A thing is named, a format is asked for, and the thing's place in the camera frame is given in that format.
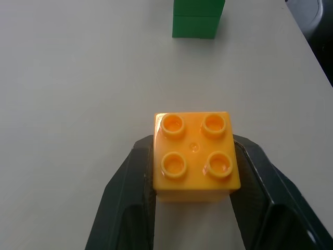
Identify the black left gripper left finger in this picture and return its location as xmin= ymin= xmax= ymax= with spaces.
xmin=84 ymin=134 xmax=158 ymax=250

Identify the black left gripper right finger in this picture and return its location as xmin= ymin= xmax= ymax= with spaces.
xmin=228 ymin=133 xmax=333 ymax=250

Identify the yellow studded building block cube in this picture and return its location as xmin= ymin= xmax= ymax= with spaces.
xmin=152 ymin=111 xmax=241 ymax=203

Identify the dark rounded object beyond table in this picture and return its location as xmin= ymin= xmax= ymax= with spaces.
xmin=286 ymin=0 xmax=333 ymax=88

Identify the green building block cube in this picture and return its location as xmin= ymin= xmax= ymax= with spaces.
xmin=171 ymin=0 xmax=226 ymax=40

